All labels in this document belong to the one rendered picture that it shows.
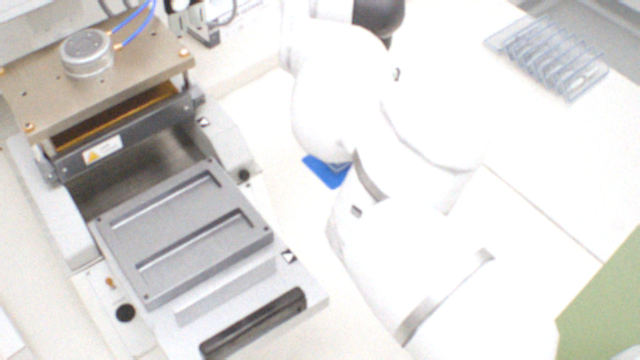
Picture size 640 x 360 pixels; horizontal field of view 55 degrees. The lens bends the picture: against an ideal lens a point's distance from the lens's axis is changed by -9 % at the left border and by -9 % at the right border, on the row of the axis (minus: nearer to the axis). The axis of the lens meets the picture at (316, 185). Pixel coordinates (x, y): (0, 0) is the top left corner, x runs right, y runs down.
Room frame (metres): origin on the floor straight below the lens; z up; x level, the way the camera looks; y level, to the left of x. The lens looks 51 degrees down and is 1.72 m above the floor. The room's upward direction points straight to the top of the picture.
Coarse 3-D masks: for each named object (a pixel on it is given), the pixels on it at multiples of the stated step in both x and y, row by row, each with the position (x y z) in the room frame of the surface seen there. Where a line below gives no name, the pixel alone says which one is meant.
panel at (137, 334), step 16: (256, 208) 0.64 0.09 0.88; (96, 272) 0.49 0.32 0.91; (112, 272) 0.50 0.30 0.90; (96, 288) 0.47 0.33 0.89; (112, 288) 0.48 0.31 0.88; (112, 304) 0.47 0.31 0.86; (128, 304) 0.47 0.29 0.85; (112, 320) 0.45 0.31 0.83; (128, 336) 0.44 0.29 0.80; (144, 336) 0.45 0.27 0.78; (128, 352) 0.42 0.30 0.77; (144, 352) 0.43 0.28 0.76
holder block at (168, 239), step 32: (160, 192) 0.58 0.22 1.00; (192, 192) 0.59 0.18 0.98; (224, 192) 0.58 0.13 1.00; (96, 224) 0.52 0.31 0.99; (128, 224) 0.53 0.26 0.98; (160, 224) 0.52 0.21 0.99; (192, 224) 0.52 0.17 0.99; (224, 224) 0.53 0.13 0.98; (256, 224) 0.52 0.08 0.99; (128, 256) 0.47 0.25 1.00; (160, 256) 0.48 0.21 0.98; (192, 256) 0.48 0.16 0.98; (224, 256) 0.47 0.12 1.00; (160, 288) 0.42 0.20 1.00
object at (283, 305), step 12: (300, 288) 0.42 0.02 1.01; (276, 300) 0.40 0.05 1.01; (288, 300) 0.40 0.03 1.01; (300, 300) 0.40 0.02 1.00; (252, 312) 0.38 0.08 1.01; (264, 312) 0.38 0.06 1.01; (276, 312) 0.38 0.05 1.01; (288, 312) 0.39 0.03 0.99; (300, 312) 0.40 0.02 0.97; (240, 324) 0.36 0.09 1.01; (252, 324) 0.36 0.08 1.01; (264, 324) 0.37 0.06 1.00; (216, 336) 0.35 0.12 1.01; (228, 336) 0.35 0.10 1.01; (240, 336) 0.35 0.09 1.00; (204, 348) 0.33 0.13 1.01; (216, 348) 0.33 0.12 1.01; (228, 348) 0.34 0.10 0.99
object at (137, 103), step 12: (156, 84) 0.73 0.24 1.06; (168, 84) 0.73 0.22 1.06; (132, 96) 0.71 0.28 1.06; (144, 96) 0.71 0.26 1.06; (156, 96) 0.71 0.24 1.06; (168, 96) 0.71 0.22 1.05; (108, 108) 0.68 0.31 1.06; (120, 108) 0.68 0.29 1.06; (132, 108) 0.68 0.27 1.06; (144, 108) 0.69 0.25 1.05; (84, 120) 0.66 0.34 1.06; (96, 120) 0.66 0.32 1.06; (108, 120) 0.66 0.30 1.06; (120, 120) 0.66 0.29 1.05; (60, 132) 0.63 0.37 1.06; (72, 132) 0.63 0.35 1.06; (84, 132) 0.63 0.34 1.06; (96, 132) 0.64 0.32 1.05; (60, 144) 0.61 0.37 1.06; (72, 144) 0.61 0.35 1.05
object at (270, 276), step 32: (256, 256) 0.49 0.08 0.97; (128, 288) 0.43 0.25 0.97; (192, 288) 0.43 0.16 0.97; (224, 288) 0.42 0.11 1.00; (256, 288) 0.44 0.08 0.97; (288, 288) 0.44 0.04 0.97; (320, 288) 0.44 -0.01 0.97; (160, 320) 0.38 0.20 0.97; (192, 320) 0.39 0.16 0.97; (224, 320) 0.39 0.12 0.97; (288, 320) 0.39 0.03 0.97; (192, 352) 0.34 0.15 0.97; (224, 352) 0.34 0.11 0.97
